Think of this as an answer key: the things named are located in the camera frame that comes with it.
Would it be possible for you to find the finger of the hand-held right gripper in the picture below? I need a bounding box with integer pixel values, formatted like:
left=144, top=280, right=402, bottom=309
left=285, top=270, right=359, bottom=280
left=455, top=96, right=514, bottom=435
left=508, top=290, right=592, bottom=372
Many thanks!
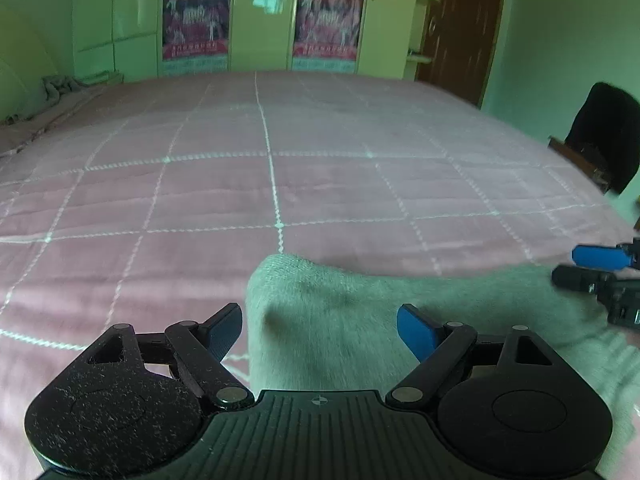
left=551, top=264, right=640, bottom=330
left=571, top=239, right=640, bottom=272

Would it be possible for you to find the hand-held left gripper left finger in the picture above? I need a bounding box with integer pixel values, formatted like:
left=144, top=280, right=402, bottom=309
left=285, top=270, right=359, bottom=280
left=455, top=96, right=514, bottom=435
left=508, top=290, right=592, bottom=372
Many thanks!
left=87, top=302, right=255, bottom=408

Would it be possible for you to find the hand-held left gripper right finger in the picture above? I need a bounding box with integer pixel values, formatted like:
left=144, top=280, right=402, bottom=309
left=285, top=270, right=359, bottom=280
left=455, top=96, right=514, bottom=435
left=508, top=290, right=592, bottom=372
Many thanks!
left=386, top=303, right=554, bottom=411

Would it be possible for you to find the green towel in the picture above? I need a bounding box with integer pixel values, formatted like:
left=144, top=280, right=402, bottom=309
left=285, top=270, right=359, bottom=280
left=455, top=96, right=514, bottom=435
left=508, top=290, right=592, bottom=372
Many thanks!
left=245, top=254, right=640, bottom=480

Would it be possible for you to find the wooden chair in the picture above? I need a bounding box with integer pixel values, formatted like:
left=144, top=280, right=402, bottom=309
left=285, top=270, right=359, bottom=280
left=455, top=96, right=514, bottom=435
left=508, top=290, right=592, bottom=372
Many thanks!
left=547, top=135, right=615, bottom=195

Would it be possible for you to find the dark chair with garment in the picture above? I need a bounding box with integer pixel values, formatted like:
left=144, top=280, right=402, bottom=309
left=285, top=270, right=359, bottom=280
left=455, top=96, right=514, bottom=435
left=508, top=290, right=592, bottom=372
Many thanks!
left=565, top=81, right=640, bottom=196

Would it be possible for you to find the bed with pink quilt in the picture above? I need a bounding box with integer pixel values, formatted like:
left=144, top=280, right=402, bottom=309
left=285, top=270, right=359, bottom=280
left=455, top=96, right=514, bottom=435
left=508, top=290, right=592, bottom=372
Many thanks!
left=0, top=70, right=640, bottom=480

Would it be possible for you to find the brown wooden door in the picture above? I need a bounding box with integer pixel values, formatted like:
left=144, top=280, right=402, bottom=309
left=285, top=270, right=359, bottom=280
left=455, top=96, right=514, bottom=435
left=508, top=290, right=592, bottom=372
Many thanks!
left=415, top=0, right=510, bottom=109

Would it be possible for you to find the crumpled grey cloth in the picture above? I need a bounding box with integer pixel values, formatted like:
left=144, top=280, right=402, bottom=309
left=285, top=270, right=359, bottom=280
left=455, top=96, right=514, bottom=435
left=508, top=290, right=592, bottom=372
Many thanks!
left=41, top=75, right=101, bottom=107

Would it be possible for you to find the light green wardrobe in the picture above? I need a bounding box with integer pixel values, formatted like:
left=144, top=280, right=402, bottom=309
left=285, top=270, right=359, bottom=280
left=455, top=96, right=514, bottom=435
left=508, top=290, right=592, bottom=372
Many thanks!
left=72, top=0, right=432, bottom=82

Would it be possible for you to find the pink printed wardrobe poster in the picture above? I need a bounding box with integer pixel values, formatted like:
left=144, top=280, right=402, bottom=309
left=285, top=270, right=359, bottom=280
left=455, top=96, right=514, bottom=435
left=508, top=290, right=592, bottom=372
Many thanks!
left=292, top=0, right=363, bottom=60
left=162, top=0, right=232, bottom=61

